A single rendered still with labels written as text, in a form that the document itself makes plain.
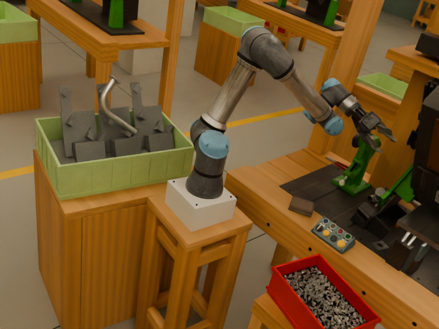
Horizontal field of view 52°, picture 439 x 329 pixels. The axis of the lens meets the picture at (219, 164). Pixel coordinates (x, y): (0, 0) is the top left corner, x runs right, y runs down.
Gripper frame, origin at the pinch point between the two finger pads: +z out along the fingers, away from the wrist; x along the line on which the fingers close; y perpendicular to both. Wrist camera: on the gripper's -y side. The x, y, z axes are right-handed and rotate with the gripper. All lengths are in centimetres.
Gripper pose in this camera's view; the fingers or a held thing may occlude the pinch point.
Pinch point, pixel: (387, 145)
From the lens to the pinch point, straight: 192.4
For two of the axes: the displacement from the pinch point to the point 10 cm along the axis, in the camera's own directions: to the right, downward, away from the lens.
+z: 6.3, 7.4, -2.5
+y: -1.6, -1.9, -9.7
